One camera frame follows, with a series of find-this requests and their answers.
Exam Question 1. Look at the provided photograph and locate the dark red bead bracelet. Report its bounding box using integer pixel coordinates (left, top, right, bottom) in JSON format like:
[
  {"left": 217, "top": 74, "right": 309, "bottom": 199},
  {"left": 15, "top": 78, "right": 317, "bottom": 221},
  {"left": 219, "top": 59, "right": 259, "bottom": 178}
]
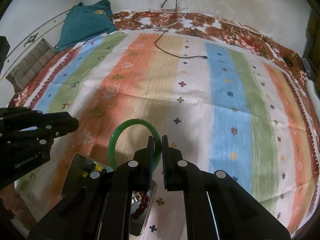
[{"left": 130, "top": 191, "right": 151, "bottom": 221}]

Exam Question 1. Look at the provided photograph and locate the multicolour bead bracelet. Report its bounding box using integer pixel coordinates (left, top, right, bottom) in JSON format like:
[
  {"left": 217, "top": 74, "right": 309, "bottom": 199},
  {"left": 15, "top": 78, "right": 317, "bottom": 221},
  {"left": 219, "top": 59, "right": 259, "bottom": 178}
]
[{"left": 81, "top": 162, "right": 108, "bottom": 179}]

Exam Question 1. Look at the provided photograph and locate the green jade bangle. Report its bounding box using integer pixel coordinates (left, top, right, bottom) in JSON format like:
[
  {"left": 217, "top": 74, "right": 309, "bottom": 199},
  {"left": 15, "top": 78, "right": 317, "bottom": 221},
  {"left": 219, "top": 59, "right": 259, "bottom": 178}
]
[{"left": 107, "top": 119, "right": 162, "bottom": 171}]

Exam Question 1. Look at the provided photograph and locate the silver metal tin box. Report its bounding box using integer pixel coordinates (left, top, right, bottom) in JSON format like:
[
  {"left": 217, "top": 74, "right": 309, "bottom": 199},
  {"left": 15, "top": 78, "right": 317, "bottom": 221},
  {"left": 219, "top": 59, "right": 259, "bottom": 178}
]
[{"left": 61, "top": 153, "right": 157, "bottom": 236}]

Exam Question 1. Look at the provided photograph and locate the striped colourful blanket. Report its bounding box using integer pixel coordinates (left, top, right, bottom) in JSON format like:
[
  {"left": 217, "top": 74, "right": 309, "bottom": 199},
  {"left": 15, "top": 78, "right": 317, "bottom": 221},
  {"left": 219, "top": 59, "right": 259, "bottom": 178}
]
[{"left": 14, "top": 30, "right": 319, "bottom": 235}]

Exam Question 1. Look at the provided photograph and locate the teal pillow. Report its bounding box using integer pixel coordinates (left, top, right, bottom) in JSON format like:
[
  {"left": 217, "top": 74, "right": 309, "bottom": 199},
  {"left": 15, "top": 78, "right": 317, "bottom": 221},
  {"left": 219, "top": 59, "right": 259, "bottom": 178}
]
[{"left": 56, "top": 0, "right": 116, "bottom": 52}]

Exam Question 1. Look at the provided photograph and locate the white rolled cloth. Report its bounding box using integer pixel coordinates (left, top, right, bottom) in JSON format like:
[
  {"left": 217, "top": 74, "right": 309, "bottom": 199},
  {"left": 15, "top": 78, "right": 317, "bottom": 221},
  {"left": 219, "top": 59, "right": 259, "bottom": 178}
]
[{"left": 305, "top": 79, "right": 320, "bottom": 118}]

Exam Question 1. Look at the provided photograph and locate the floral red bedsheet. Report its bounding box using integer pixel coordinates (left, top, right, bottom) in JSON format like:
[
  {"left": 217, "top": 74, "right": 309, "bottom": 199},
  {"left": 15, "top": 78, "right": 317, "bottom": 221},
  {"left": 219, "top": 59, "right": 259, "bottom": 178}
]
[{"left": 8, "top": 8, "right": 309, "bottom": 108}]

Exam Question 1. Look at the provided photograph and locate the black charging cable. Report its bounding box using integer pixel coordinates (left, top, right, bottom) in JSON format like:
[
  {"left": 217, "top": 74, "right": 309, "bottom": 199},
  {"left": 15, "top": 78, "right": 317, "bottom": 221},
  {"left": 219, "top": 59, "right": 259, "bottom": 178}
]
[{"left": 154, "top": 0, "right": 209, "bottom": 60}]

